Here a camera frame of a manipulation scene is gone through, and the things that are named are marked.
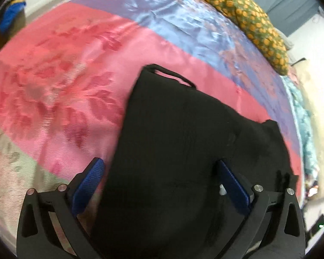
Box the teal patterned cloth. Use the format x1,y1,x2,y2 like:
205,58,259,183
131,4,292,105
282,75,319,197

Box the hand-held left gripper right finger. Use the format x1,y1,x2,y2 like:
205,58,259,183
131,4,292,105
217,160,306,259

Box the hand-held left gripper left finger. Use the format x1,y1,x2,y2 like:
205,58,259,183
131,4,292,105
16,157,106,259

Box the green orange patterned pillow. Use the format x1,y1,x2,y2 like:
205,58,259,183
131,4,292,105
182,0,290,76

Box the floral satin blanket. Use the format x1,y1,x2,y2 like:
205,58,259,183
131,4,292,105
0,0,305,250

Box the black pants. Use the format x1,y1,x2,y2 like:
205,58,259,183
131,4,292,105
90,64,300,259

